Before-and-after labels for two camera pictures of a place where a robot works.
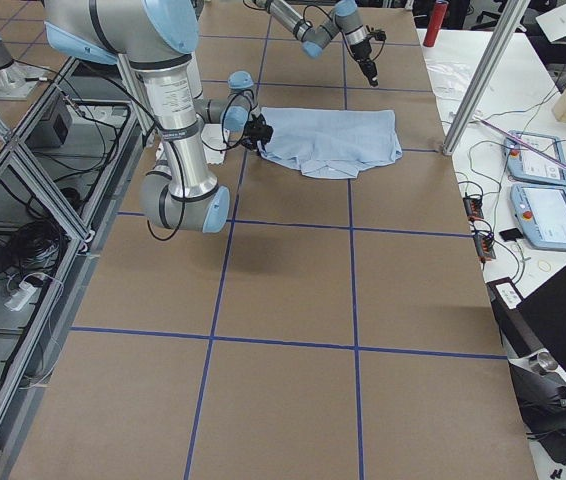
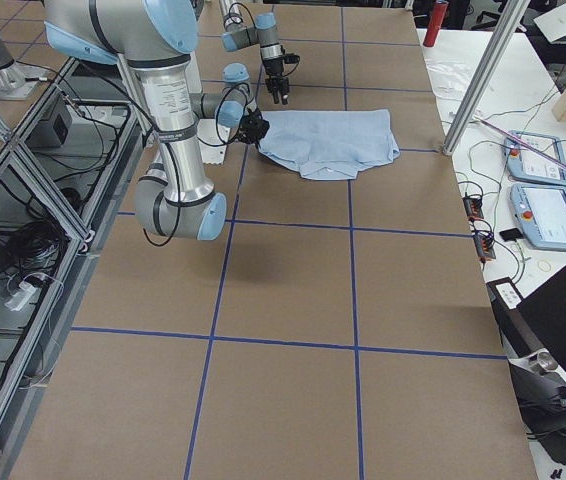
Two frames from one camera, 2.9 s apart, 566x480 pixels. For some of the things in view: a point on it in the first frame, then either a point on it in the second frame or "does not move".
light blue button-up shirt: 330,143 does not move
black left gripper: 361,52 -> 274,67
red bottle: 435,23 does not move
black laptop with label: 562,317 does not move
